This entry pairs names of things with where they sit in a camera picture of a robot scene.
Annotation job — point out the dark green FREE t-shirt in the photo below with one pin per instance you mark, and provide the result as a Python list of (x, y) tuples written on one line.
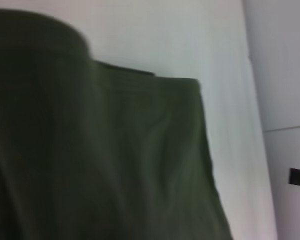
[(90, 150)]

